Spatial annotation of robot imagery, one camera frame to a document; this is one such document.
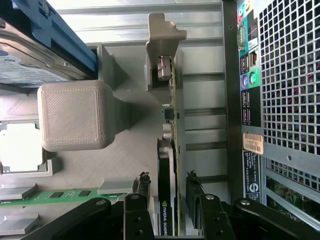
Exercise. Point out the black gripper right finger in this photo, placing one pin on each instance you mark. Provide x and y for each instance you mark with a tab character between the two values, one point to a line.
212	217

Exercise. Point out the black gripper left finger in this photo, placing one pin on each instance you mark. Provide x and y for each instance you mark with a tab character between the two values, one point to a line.
137	215

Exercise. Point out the green RAM stick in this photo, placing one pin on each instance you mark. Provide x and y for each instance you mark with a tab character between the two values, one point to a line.
62	196

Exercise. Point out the grey printed parts rack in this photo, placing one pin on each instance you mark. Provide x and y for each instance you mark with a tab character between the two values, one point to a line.
75	115

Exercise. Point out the silver CPU chip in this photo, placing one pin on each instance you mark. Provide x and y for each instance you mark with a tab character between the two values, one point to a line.
20	147

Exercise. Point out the open black PC case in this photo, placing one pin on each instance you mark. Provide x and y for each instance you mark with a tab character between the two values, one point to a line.
287	75

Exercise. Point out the hard disk with blue carrier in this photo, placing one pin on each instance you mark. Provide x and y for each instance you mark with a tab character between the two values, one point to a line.
25	50

